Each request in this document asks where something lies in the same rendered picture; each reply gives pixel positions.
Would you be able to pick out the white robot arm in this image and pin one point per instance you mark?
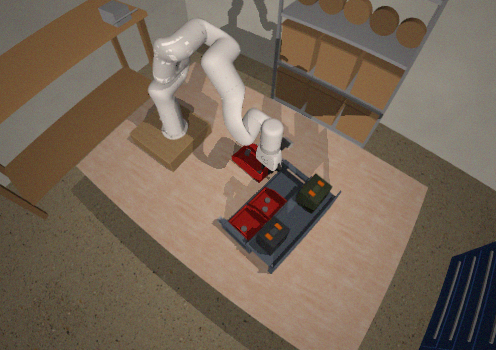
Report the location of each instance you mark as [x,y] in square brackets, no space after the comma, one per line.
[217,63]

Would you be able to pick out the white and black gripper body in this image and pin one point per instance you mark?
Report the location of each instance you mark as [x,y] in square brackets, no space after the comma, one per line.
[270,161]

